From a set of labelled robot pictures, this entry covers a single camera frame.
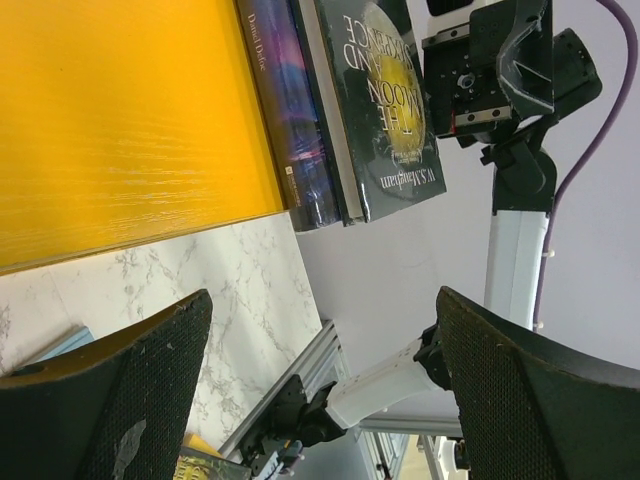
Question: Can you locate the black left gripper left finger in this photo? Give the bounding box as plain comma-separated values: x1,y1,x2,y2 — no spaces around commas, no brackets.
1,289,213,479

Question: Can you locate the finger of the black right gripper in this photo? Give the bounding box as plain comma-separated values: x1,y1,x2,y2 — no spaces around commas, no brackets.
496,0,554,118

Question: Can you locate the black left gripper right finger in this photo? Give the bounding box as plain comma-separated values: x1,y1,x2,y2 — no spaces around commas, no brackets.
436,287,639,479

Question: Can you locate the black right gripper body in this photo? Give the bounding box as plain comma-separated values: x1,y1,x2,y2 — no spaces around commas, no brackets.
422,1,602,147

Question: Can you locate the black Moon and Sixpence book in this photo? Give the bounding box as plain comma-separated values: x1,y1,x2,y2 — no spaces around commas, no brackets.
291,1,446,226

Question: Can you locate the purple Daniel Defoe book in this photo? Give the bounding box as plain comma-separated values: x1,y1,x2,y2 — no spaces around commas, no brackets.
236,1,340,233

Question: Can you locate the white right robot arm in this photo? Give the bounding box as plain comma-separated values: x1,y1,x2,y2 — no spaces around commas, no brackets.
298,1,602,444

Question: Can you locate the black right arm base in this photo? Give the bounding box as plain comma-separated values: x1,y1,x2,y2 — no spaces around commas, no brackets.
239,374,346,479

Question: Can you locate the teal ocean cover book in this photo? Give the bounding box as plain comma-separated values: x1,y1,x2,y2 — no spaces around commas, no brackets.
23,326,94,366

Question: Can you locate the yellow wooden shelf box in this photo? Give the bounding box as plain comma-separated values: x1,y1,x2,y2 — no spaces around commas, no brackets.
1,1,284,274

